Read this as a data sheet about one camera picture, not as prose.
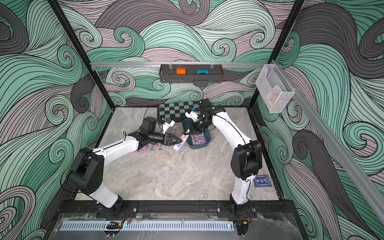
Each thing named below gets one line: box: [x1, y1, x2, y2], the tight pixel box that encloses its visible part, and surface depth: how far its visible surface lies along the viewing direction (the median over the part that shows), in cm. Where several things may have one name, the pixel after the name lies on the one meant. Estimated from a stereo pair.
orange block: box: [176, 68, 187, 75], surface depth 97 cm
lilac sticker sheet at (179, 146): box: [173, 134, 189, 152], surface depth 81 cm
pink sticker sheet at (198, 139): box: [191, 132, 207, 146], surface depth 102 cm
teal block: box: [196, 69, 209, 75], surface depth 97 cm
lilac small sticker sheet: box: [162, 144, 171, 151], surface depth 97 cm
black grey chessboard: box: [157, 101, 202, 123], surface depth 116 cm
